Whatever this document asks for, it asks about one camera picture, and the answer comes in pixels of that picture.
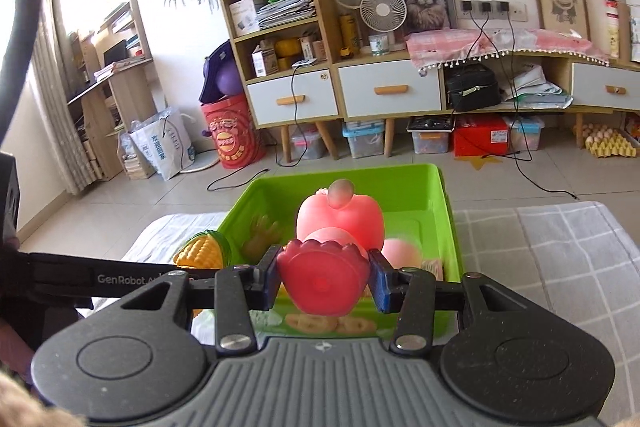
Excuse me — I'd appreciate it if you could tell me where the low wooden cabinet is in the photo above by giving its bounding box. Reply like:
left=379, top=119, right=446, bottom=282
left=332, top=44, right=640, bottom=158

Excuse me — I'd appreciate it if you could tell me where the stack of papers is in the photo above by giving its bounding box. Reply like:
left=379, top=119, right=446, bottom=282
left=257, top=0, right=316, bottom=30

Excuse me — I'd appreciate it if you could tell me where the yellow can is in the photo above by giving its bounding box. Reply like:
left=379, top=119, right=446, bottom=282
left=339, top=14, right=361, bottom=56

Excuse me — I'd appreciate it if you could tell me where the thin black cable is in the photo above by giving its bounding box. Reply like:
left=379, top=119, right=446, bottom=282
left=207, top=64, right=301, bottom=193

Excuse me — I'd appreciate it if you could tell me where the beige curtain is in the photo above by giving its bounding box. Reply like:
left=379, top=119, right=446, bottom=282
left=29, top=0, right=101, bottom=196

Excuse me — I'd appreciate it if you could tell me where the black monitor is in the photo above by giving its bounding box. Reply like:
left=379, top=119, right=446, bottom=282
left=102, top=39, right=129, bottom=66

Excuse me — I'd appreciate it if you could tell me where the black charger cable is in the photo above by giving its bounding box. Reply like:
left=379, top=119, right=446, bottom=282
left=464, top=6, right=581, bottom=200

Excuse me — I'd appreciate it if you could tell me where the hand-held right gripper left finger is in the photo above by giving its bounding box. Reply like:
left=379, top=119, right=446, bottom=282
left=117, top=244, right=286, bottom=355

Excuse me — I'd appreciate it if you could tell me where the white drawer orange handle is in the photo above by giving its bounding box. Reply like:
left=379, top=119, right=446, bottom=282
left=571, top=62, right=640, bottom=110
left=247, top=71, right=340, bottom=120
left=338, top=59, right=444, bottom=118

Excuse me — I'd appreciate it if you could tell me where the red cardboard box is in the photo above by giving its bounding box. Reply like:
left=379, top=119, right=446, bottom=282
left=453, top=114, right=510, bottom=156

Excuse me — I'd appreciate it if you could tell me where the black bag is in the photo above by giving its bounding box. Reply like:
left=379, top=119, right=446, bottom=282
left=444, top=62, right=503, bottom=112

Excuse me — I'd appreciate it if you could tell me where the white box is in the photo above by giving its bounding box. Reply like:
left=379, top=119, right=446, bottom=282
left=228, top=0, right=261, bottom=33

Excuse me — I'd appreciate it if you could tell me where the white paper bag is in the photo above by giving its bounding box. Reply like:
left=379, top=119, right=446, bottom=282
left=128, top=106, right=196, bottom=182

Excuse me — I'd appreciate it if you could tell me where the wooden shelf cabinet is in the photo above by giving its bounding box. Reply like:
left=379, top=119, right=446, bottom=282
left=218, top=0, right=346, bottom=166

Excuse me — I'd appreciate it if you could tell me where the brown fuzzy cloth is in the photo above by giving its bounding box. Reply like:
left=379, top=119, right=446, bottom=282
left=0, top=371, right=87, bottom=427

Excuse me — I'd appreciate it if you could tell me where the white bottle red print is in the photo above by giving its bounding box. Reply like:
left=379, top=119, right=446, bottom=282
left=602, top=0, right=621, bottom=58

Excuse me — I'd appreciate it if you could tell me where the blue lid storage bin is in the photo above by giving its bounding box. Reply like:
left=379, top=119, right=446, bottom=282
left=342, top=120, right=386, bottom=159

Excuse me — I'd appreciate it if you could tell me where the thick black cable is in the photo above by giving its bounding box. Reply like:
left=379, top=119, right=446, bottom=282
left=0, top=0, right=54, bottom=98

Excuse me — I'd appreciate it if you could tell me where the pink checked cloth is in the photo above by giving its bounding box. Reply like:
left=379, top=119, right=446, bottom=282
left=405, top=28, right=612, bottom=70

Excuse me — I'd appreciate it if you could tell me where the pink rubber toy figure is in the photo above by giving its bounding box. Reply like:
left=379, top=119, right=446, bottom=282
left=276, top=179, right=425, bottom=317

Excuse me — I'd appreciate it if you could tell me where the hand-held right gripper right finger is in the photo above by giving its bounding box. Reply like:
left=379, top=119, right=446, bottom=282
left=368, top=249, right=533, bottom=356

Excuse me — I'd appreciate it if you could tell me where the green plastic box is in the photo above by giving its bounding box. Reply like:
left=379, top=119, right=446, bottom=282
left=191, top=163, right=465, bottom=341

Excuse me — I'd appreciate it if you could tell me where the clear storage bin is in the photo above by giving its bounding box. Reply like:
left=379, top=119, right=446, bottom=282
left=289, top=124, right=326, bottom=160
left=504, top=115, right=545, bottom=152

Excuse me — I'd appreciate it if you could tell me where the purple plush toy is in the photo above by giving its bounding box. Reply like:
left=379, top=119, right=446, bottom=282
left=198, top=41, right=244, bottom=104

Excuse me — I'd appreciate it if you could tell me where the white carton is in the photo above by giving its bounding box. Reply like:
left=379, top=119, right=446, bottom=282
left=620, top=0, right=640, bottom=60

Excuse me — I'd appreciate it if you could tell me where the framed cartoon drawing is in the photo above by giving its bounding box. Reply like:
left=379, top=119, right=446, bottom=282
left=528, top=0, right=591, bottom=43

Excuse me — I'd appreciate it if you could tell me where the yellow egg tray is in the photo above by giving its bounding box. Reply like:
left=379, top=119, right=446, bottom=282
left=584, top=126, right=640, bottom=158

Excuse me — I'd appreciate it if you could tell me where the small white desk fan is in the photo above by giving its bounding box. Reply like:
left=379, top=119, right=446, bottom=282
left=359, top=0, right=409, bottom=56

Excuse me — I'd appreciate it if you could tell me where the wooden desk with shelves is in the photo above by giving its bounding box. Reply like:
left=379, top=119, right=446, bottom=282
left=67, top=0, right=156, bottom=180

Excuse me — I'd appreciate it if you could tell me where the grey checked tablecloth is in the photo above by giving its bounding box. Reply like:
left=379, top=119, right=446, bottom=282
left=115, top=201, right=640, bottom=427

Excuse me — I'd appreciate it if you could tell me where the wall socket panel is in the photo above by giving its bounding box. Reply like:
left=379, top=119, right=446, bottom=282
left=458, top=0, right=527, bottom=22

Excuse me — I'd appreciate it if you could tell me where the framed cat picture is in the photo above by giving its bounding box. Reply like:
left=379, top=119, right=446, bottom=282
left=392, top=0, right=456, bottom=36

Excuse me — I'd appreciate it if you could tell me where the pile of white papers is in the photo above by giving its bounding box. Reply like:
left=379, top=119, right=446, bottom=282
left=499, top=64, right=571, bottom=108

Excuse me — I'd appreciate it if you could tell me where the red printed bucket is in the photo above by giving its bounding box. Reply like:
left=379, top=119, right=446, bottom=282
left=201, top=94, right=268, bottom=172

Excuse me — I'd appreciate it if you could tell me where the toy corn cob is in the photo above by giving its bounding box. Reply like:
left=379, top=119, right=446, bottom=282
left=173, top=230, right=227, bottom=269

